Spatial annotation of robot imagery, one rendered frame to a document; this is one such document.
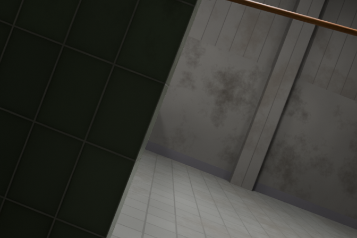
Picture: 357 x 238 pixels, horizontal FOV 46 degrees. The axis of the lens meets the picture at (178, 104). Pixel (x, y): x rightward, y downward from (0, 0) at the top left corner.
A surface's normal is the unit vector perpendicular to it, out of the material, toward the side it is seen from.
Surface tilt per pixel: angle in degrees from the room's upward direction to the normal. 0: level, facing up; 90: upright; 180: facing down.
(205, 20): 90
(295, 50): 90
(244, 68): 90
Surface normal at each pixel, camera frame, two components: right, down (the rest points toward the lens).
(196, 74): 0.03, 0.01
